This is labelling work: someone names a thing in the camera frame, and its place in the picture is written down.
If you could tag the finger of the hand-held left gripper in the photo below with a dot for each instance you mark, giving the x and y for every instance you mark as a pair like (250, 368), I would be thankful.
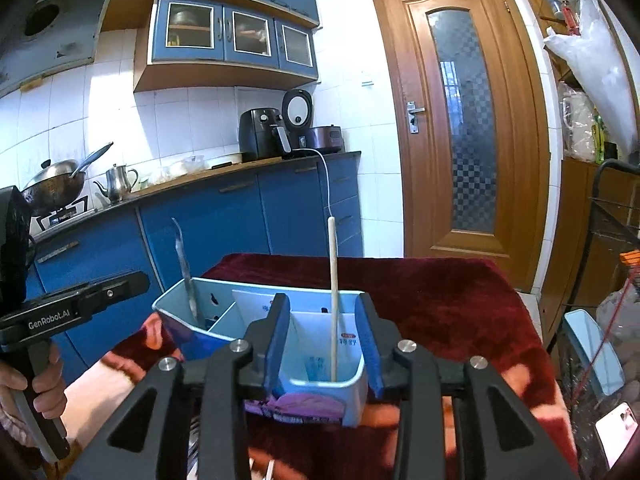
(120, 290)

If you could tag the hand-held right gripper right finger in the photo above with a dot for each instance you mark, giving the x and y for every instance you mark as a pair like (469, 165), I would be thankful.
(371, 350)

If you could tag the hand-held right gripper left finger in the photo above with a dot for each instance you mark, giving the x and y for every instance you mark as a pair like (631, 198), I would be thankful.
(277, 350)

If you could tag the light blue utensil organizer box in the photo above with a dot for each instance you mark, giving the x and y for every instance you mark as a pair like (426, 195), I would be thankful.
(350, 395)

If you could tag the pale wooden chopstick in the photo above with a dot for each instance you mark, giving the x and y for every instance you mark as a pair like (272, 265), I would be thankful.
(333, 285)

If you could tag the person's left hand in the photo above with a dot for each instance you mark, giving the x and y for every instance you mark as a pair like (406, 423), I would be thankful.
(50, 390)

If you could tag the metal table knife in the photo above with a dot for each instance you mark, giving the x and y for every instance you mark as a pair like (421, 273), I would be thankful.
(182, 260)

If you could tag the gas stove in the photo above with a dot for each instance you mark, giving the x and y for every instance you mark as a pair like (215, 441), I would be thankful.
(65, 215)

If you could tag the red printed blanket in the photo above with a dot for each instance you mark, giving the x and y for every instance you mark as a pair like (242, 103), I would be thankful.
(450, 300)

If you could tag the metal kettle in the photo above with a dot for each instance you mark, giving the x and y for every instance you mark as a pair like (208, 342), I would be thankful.
(119, 182)

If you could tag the blue kitchen base cabinets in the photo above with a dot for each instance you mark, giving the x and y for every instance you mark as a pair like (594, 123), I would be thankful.
(225, 230)

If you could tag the metal wok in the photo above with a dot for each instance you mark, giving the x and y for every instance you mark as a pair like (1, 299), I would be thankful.
(52, 185)

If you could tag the metal wok spatula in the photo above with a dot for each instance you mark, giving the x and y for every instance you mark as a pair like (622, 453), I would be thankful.
(95, 157)

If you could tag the clear plastic food container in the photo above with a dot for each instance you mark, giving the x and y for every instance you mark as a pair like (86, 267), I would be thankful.
(192, 165)

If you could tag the black air fryer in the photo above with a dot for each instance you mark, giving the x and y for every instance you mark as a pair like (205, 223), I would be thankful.
(257, 135)

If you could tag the light blue plastic board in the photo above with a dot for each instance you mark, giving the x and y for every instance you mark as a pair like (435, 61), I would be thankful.
(595, 350)

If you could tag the wooden door with glass pane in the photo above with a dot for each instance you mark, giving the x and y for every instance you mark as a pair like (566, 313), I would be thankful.
(505, 160)

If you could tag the rice cooker with open lid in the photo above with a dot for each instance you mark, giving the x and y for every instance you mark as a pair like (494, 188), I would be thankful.
(300, 110)

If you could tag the wooden shelf unit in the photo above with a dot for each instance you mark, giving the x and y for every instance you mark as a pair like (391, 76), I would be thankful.
(580, 220)

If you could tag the smartphone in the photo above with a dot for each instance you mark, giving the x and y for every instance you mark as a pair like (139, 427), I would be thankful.
(617, 432)

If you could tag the grey range hood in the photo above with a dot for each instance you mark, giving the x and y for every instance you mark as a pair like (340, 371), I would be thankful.
(65, 35)

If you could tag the white plastic jug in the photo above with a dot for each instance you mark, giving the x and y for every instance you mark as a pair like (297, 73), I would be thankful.
(577, 120)

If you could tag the white plastic bag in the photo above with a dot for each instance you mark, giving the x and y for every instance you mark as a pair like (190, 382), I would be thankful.
(600, 75)

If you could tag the red jar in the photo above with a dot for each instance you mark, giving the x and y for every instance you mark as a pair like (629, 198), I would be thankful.
(571, 17)

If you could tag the blue glass-door wall cabinet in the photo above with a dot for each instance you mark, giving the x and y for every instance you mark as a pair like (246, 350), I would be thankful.
(215, 65)

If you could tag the white wall switch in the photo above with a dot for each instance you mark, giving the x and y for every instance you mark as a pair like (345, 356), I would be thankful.
(368, 80)

